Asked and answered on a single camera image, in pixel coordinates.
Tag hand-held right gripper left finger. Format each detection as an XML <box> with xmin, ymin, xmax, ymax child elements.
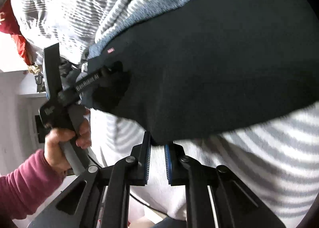
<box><xmin>27</xmin><ymin>131</ymin><xmax>152</xmax><ymax>228</ymax></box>

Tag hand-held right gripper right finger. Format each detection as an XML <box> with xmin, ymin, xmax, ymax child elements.
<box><xmin>164</xmin><ymin>144</ymin><xmax>287</xmax><ymax>228</ymax></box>

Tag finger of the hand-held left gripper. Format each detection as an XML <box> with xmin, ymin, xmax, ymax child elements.
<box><xmin>99</xmin><ymin>61</ymin><xmax>124</xmax><ymax>79</ymax></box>

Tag black pants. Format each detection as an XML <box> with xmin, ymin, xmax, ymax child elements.
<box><xmin>81</xmin><ymin>0</ymin><xmax>319</xmax><ymax>147</ymax></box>

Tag person's left forearm pink sleeve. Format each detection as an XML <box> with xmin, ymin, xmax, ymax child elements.
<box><xmin>0</xmin><ymin>149</ymin><xmax>66</xmax><ymax>221</ymax></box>

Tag person's left hand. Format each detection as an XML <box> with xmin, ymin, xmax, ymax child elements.
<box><xmin>43</xmin><ymin>109</ymin><xmax>92</xmax><ymax>176</ymax></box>

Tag red cloth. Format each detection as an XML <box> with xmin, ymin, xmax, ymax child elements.
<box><xmin>16</xmin><ymin>34</ymin><xmax>34</xmax><ymax>66</ymax></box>

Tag white cabinet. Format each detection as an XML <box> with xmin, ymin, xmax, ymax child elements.
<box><xmin>0</xmin><ymin>68</ymin><xmax>48</xmax><ymax>150</ymax></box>

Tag red embroidered pillow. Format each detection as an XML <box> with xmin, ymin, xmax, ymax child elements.
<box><xmin>0</xmin><ymin>1</ymin><xmax>22</xmax><ymax>36</ymax></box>

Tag grey striped bed sheet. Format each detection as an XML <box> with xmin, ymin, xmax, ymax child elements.
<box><xmin>11</xmin><ymin>0</ymin><xmax>319</xmax><ymax>221</ymax></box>

